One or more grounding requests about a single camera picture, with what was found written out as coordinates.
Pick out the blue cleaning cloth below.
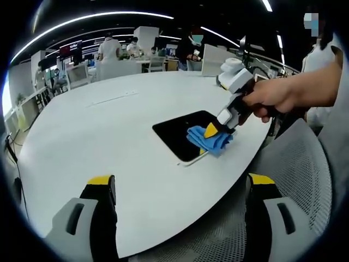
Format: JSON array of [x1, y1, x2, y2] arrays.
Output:
[[186, 125, 234, 159]]

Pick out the black cable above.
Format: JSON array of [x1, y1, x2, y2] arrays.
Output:
[[3, 133, 29, 221]]

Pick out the black stand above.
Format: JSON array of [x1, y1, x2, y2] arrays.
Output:
[[239, 34, 267, 81]]

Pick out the white partition panel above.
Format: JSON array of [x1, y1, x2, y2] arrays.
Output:
[[201, 43, 233, 78]]

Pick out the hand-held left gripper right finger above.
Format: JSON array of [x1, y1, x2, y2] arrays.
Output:
[[244, 172, 326, 262]]

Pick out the long ceiling light strip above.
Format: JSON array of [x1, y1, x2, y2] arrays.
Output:
[[9, 11, 175, 66], [200, 26, 241, 49]]

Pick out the dark red-lit wall screen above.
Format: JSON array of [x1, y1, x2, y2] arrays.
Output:
[[59, 40, 83, 58]]

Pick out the person's torso in white shirt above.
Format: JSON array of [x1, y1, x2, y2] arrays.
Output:
[[300, 16, 345, 130]]

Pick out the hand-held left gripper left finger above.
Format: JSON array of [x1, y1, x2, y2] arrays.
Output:
[[44, 175, 120, 262]]

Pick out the person's right hand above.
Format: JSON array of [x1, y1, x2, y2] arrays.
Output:
[[240, 78, 298, 124]]

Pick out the grey mesh office chair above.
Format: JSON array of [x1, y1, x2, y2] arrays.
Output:
[[130, 118, 334, 262]]

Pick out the white office chair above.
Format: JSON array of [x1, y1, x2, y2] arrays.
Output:
[[66, 64, 91, 90]]

